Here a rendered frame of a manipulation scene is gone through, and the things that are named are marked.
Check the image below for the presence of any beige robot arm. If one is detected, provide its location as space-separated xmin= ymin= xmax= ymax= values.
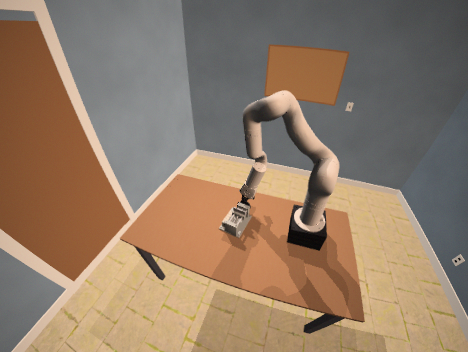
xmin=243 ymin=91 xmax=339 ymax=232

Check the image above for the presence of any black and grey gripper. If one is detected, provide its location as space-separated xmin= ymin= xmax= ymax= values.
xmin=239 ymin=182 xmax=257 ymax=201

